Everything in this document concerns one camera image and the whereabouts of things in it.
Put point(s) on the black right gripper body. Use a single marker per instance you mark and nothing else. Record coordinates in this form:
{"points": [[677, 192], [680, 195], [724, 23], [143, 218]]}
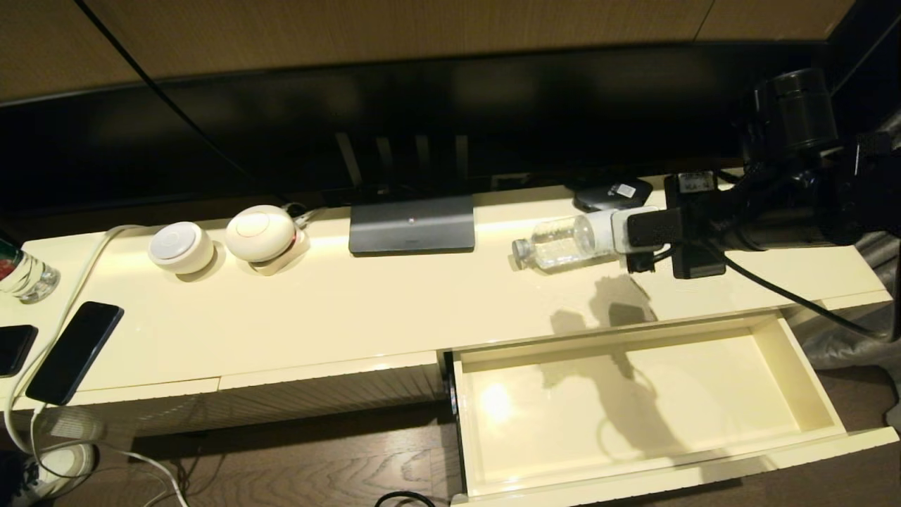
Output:
{"points": [[700, 225]]}

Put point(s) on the black smartphone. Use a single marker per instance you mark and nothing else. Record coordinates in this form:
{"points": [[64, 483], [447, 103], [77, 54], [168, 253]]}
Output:
{"points": [[13, 348]]}

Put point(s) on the small white round speaker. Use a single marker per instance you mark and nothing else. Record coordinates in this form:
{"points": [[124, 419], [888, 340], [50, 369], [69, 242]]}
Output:
{"points": [[180, 248]]}

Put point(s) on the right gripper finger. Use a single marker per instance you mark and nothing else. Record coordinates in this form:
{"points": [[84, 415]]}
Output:
{"points": [[651, 229], [640, 263]]}

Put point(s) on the dark blue smartphone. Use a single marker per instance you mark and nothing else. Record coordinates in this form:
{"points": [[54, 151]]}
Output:
{"points": [[74, 352]]}

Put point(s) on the cream white low cabinet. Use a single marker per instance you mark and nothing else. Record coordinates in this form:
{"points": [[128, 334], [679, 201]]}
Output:
{"points": [[387, 303]]}

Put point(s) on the clear plastic water bottle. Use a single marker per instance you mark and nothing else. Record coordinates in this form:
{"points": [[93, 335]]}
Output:
{"points": [[556, 246]]}

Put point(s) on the grey router with antennas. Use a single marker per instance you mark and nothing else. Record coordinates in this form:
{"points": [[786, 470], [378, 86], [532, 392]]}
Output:
{"points": [[412, 229]]}

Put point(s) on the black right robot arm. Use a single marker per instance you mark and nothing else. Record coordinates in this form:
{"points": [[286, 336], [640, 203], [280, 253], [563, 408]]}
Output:
{"points": [[795, 211]]}

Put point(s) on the black box with white sticker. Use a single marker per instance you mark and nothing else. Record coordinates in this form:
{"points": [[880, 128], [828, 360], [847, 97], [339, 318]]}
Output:
{"points": [[598, 197]]}

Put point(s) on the glass bottle with red label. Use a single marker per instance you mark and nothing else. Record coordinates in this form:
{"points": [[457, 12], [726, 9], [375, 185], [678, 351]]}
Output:
{"points": [[24, 276]]}

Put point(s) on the dark navy trouser leg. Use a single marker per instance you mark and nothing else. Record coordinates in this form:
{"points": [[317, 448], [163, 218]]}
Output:
{"points": [[10, 482]]}

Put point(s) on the wide cream drawer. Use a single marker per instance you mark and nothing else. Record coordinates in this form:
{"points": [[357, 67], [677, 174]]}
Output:
{"points": [[633, 422]]}

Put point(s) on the white dock under dome device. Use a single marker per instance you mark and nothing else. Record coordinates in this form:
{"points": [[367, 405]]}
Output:
{"points": [[292, 255]]}

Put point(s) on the white sneaker navy stripes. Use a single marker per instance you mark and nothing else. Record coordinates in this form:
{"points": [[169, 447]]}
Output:
{"points": [[67, 465]]}

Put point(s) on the white dome shaped device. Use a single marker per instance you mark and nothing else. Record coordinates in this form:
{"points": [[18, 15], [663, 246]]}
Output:
{"points": [[259, 232]]}

